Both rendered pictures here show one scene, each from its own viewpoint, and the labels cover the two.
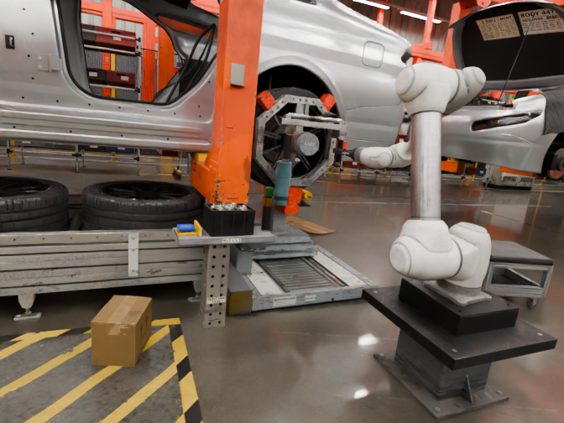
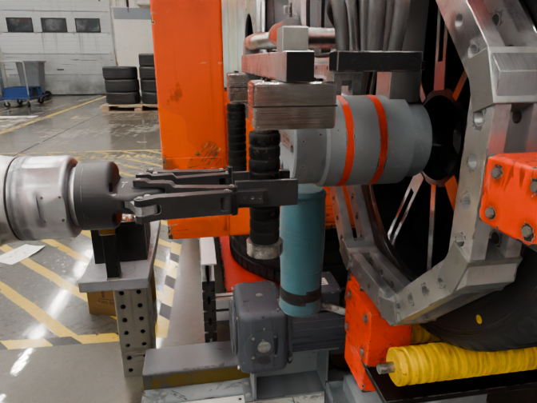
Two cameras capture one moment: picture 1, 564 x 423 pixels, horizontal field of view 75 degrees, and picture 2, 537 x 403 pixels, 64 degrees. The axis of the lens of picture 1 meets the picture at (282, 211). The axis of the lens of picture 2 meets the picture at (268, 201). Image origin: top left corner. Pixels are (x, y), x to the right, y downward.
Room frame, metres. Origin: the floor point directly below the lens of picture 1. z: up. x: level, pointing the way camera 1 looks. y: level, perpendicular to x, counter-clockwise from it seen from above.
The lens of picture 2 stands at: (2.31, -0.76, 0.97)
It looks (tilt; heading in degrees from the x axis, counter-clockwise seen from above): 18 degrees down; 106
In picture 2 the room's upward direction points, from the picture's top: straight up
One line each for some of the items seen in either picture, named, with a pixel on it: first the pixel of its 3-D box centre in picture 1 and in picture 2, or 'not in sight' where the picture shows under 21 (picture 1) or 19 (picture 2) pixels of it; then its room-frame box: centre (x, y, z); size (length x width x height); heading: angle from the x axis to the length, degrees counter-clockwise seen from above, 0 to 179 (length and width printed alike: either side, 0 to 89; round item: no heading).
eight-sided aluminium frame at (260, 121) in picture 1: (296, 142); (392, 139); (2.31, -0.04, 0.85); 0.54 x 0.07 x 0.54; 115
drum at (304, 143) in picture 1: (301, 143); (350, 141); (2.25, -0.07, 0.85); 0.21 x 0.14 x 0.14; 25
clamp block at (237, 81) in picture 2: (286, 128); (252, 85); (2.05, 0.02, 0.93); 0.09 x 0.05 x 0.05; 25
